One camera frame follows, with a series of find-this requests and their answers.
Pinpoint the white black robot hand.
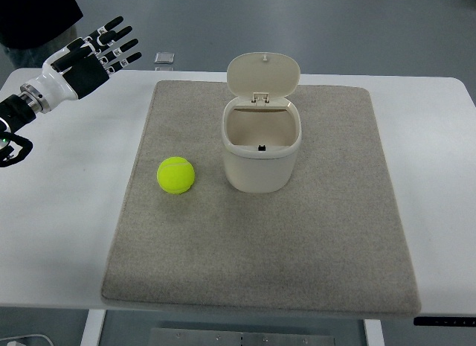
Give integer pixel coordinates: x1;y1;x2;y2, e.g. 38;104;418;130
19;16;142;114

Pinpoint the yellow-green tennis ball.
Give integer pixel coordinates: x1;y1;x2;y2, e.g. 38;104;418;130
156;156;195;194

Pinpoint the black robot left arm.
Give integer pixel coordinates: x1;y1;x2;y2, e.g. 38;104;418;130
1;16;141;167

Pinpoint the small clear floor plate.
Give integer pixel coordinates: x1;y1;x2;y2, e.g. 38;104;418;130
154;52;175;65

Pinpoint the dark clothed person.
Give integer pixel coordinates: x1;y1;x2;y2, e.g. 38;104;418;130
1;0;83;68

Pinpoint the beige bin with open lid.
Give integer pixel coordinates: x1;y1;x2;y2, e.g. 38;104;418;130
221;52;302;193

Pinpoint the white table leg left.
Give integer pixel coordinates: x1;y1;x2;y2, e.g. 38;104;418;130
80;310;106;346

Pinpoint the white table leg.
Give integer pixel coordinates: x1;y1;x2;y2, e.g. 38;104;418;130
364;319;385;346
80;310;106;346

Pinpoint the grey felt mat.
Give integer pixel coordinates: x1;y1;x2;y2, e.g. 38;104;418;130
101;81;421;318

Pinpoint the white table leg right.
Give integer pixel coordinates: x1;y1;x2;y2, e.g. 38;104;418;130
364;319;385;346

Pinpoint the black table control panel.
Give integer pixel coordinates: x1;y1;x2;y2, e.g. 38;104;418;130
413;316;476;327

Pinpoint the grey metal base plate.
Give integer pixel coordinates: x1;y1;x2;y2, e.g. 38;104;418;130
147;328;335;346

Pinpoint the white cable on floor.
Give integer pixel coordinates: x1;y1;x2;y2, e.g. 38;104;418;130
0;333;54;346

